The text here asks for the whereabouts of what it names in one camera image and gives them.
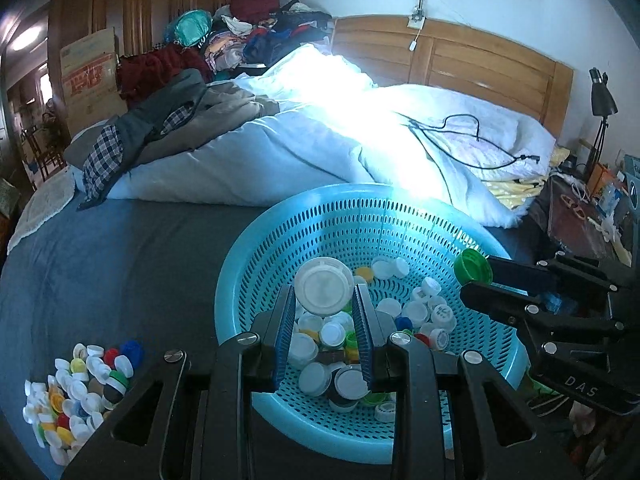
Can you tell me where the large white bottle cap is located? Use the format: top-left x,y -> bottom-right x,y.
293,256 -> 355,317

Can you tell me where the yellow patterned sheet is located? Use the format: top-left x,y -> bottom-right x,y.
487,145 -> 571,211

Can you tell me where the dark wooden nightstand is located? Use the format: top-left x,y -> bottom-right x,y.
542,172 -> 631,261

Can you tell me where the grey-brown bedding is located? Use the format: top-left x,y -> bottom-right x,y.
137,81 -> 281,166

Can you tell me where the striped sneaker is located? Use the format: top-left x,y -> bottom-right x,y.
520,375 -> 571,416

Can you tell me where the pile of colourful bottle caps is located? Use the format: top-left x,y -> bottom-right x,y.
22,339 -> 146,466
287,255 -> 458,423

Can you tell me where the black desk lamp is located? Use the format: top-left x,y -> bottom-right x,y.
582,67 -> 621,171

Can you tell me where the grey pillow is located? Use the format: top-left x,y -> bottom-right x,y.
64,119 -> 126,168

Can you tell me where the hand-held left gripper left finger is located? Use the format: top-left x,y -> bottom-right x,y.
62,284 -> 298,480

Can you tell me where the black cable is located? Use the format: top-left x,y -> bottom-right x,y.
400,114 -> 541,201

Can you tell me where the heap of mixed clothes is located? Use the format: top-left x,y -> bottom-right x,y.
202,0 -> 333,78

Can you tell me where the white quilt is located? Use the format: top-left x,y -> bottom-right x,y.
107,42 -> 557,228

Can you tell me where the orange box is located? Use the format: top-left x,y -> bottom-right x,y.
587,165 -> 613,196

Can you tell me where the plaid lined grey jacket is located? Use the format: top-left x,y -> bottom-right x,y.
75,67 -> 281,211

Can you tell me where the red knitted garment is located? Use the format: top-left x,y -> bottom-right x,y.
117,43 -> 213,108

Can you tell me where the turquoise plastic bag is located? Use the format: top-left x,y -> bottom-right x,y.
165,9 -> 213,47

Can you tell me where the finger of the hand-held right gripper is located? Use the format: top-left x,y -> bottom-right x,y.
486,254 -> 618,296
459,280 -> 628,356

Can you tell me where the green bottle cap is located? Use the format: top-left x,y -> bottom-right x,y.
453,248 -> 493,285

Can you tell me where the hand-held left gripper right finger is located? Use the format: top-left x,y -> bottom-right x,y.
351,284 -> 576,480

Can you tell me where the wooden bed headboard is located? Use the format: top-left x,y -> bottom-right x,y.
332,15 -> 575,136

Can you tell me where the grey bed blanket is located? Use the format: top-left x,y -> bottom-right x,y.
0,180 -> 548,480

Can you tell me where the wooden chair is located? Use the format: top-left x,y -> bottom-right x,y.
20,127 -> 66,181

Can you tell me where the white knitted blanket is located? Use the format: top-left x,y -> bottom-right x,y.
7,177 -> 76,256

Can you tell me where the ceiling light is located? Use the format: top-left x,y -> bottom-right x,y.
7,25 -> 46,53

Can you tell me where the red print cardboard box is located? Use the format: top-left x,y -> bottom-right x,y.
62,55 -> 121,108

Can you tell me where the turquoise perforated plastic basket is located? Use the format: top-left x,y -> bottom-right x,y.
214,183 -> 531,466

